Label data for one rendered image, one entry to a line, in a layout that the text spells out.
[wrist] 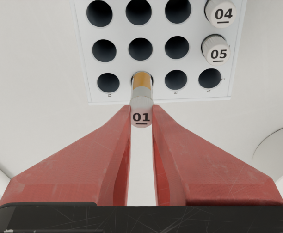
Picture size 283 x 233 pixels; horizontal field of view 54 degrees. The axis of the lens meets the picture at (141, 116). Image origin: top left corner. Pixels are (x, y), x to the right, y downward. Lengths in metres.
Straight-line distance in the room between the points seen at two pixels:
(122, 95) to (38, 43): 0.07
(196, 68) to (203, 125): 0.08
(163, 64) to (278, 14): 0.08
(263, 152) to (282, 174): 0.03
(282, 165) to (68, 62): 0.17
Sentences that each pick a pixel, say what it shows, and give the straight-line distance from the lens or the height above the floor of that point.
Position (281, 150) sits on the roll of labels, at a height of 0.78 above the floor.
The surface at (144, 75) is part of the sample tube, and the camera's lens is 0.15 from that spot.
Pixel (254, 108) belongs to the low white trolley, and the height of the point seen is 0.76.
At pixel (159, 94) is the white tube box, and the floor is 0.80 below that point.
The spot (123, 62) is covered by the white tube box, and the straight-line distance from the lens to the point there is 0.15.
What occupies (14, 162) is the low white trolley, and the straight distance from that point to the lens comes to 0.27.
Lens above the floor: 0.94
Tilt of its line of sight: 54 degrees down
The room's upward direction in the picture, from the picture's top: 179 degrees clockwise
